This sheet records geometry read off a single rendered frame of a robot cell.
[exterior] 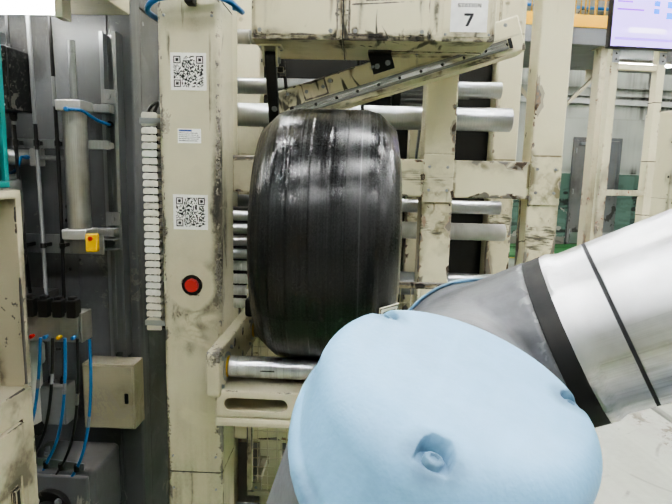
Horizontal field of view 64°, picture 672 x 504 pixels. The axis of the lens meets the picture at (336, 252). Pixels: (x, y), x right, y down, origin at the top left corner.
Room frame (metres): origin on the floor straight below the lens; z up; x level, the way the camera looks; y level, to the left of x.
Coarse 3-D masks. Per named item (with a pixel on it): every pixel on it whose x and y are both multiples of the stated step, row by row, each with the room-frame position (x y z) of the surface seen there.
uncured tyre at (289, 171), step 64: (320, 128) 1.06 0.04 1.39; (384, 128) 1.09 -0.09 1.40; (256, 192) 1.00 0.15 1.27; (320, 192) 0.97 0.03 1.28; (384, 192) 0.98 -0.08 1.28; (256, 256) 0.97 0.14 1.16; (320, 256) 0.95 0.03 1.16; (384, 256) 0.96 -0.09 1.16; (256, 320) 1.03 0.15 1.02; (320, 320) 0.98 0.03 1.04
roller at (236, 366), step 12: (228, 360) 1.09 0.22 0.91; (240, 360) 1.08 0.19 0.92; (252, 360) 1.08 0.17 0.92; (264, 360) 1.08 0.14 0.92; (276, 360) 1.08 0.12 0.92; (288, 360) 1.08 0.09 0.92; (300, 360) 1.08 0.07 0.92; (312, 360) 1.08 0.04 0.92; (228, 372) 1.07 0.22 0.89; (240, 372) 1.07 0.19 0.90; (252, 372) 1.07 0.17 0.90; (264, 372) 1.07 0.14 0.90; (276, 372) 1.07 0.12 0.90; (288, 372) 1.07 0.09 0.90; (300, 372) 1.06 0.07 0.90
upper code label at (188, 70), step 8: (176, 56) 1.15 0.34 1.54; (184, 56) 1.15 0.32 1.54; (192, 56) 1.15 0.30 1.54; (200, 56) 1.15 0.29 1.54; (176, 64) 1.15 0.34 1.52; (184, 64) 1.15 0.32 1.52; (192, 64) 1.15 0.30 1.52; (200, 64) 1.15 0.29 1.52; (176, 72) 1.15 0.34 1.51; (184, 72) 1.15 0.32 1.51; (192, 72) 1.15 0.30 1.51; (200, 72) 1.15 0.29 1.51; (176, 80) 1.15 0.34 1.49; (184, 80) 1.15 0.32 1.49; (192, 80) 1.15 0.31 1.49; (200, 80) 1.15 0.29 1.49; (176, 88) 1.15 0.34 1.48; (184, 88) 1.15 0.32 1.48; (192, 88) 1.15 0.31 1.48; (200, 88) 1.15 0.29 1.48
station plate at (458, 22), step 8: (456, 0) 1.39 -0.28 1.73; (464, 0) 1.39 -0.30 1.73; (472, 0) 1.39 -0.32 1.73; (480, 0) 1.39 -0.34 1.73; (488, 0) 1.39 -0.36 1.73; (456, 8) 1.39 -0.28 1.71; (464, 8) 1.39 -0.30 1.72; (472, 8) 1.39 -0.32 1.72; (480, 8) 1.39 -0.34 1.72; (456, 16) 1.39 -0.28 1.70; (464, 16) 1.39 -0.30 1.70; (472, 16) 1.39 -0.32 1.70; (480, 16) 1.39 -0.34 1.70; (456, 24) 1.39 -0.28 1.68; (464, 24) 1.39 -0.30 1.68; (472, 24) 1.39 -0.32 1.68; (480, 24) 1.39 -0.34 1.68
